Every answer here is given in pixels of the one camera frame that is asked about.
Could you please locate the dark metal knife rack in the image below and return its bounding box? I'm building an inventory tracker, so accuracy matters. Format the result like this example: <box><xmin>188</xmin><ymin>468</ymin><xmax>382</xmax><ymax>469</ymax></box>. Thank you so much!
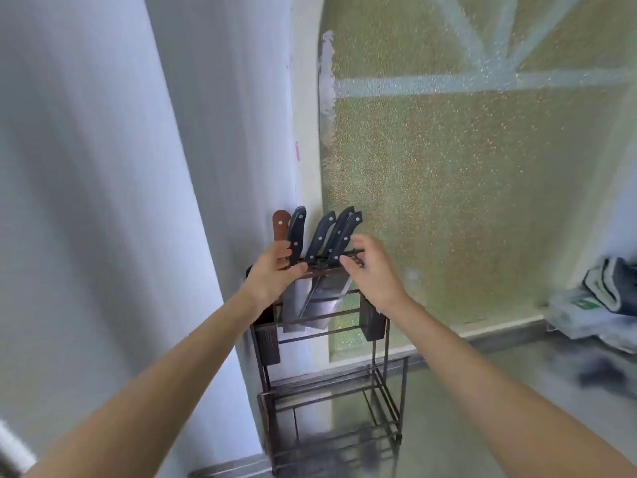
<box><xmin>244</xmin><ymin>248</ymin><xmax>410</xmax><ymax>478</ymax></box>

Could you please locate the brown wooden-handled knife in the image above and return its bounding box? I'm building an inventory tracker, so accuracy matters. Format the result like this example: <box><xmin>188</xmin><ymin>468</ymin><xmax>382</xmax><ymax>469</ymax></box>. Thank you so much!
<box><xmin>272</xmin><ymin>210</ymin><xmax>293</xmax><ymax>272</ymax></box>

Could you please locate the person's left forearm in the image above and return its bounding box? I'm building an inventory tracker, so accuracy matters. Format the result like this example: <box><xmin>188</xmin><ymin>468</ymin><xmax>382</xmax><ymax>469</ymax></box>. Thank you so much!
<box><xmin>22</xmin><ymin>291</ymin><xmax>273</xmax><ymax>478</ymax></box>

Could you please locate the person's left hand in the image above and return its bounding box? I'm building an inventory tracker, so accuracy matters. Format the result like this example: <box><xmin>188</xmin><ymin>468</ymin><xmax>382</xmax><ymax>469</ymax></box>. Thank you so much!
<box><xmin>240</xmin><ymin>239</ymin><xmax>309</xmax><ymax>319</ymax></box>

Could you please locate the black ribbed holder cup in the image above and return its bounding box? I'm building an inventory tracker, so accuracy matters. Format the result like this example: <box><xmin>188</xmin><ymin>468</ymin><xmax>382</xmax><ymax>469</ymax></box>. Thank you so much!
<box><xmin>253</xmin><ymin>305</ymin><xmax>283</xmax><ymax>367</ymax></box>
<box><xmin>359</xmin><ymin>298</ymin><xmax>388</xmax><ymax>342</ymax></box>

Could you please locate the frosted glass window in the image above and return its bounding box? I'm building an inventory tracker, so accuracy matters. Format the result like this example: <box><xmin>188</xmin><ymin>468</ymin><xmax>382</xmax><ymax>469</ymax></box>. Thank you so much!
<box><xmin>291</xmin><ymin>0</ymin><xmax>637</xmax><ymax>364</ymax></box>

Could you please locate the black-handled knife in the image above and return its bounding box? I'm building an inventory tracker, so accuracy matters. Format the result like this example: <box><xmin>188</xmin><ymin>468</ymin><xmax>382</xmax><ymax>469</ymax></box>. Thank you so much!
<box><xmin>282</xmin><ymin>206</ymin><xmax>309</xmax><ymax>334</ymax></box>
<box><xmin>308</xmin><ymin>211</ymin><xmax>364</xmax><ymax>330</ymax></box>
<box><xmin>298</xmin><ymin>211</ymin><xmax>337</xmax><ymax>322</ymax></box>
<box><xmin>322</xmin><ymin>206</ymin><xmax>356</xmax><ymax>267</ymax></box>

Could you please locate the person's right hand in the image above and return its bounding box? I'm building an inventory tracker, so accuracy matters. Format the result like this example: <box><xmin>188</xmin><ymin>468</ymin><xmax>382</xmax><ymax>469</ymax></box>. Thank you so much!
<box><xmin>339</xmin><ymin>233</ymin><xmax>415</xmax><ymax>320</ymax></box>

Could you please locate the black-trimmed frame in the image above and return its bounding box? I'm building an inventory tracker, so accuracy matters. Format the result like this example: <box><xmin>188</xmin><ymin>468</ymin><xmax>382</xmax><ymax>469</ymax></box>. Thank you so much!
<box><xmin>0</xmin><ymin>419</ymin><xmax>36</xmax><ymax>478</ymax></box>

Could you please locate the person's right forearm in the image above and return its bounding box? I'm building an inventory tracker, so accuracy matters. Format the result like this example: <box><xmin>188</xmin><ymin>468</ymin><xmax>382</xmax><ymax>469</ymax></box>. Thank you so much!
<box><xmin>376</xmin><ymin>297</ymin><xmax>637</xmax><ymax>478</ymax></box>

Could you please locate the grey folded cloth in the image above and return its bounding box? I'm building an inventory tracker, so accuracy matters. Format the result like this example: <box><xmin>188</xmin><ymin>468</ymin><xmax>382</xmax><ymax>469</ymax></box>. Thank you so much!
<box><xmin>582</xmin><ymin>255</ymin><xmax>637</xmax><ymax>315</ymax></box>

